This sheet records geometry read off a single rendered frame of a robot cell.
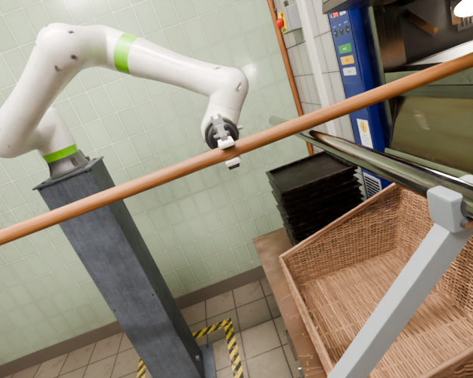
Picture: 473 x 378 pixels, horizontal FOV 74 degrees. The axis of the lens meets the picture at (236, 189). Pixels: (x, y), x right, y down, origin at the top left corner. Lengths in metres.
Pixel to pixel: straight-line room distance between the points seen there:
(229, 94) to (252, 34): 0.99
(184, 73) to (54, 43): 0.33
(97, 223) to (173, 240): 0.83
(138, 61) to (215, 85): 0.24
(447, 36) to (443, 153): 0.41
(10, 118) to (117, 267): 0.66
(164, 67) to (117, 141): 0.98
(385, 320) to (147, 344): 1.36
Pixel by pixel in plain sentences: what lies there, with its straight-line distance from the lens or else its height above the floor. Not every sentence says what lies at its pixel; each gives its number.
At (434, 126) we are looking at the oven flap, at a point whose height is 1.03.
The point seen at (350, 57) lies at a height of 1.25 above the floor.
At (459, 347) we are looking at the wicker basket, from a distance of 0.97.
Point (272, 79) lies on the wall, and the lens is 1.90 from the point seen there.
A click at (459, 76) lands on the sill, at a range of 0.88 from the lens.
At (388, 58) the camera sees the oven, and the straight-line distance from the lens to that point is 1.11.
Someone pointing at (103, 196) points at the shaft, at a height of 1.20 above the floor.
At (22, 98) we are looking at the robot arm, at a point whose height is 1.46.
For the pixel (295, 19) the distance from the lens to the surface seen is 1.59.
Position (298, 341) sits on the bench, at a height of 0.58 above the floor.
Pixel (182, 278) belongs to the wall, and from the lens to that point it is 2.21.
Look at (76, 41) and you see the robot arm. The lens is 0.98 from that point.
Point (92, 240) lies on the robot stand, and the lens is 1.37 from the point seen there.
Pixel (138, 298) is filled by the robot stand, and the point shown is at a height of 0.61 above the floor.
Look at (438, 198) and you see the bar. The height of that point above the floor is 1.17.
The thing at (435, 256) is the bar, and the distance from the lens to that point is 0.35.
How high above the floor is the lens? 1.33
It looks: 19 degrees down
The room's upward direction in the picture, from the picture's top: 20 degrees counter-clockwise
